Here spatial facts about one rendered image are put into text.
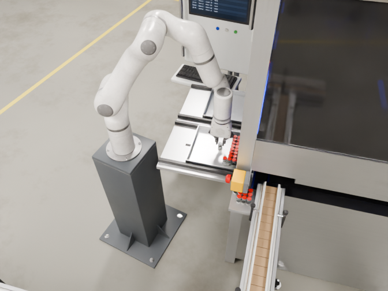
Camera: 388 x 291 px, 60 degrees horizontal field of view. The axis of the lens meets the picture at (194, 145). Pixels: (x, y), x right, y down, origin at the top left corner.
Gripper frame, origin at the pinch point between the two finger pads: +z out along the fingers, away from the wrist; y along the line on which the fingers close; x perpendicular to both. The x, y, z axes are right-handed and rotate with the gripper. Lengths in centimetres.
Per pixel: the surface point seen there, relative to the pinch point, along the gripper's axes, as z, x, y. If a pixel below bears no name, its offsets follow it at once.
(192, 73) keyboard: 12, 68, -34
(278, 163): -15.2, -20.5, 28.5
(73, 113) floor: 95, 88, -161
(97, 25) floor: 95, 252, -216
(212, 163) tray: 6.5, -10.1, -1.6
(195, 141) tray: 6.5, 2.0, -13.9
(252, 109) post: -42.1, -20.6, 14.7
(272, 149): -23.0, -20.5, 25.1
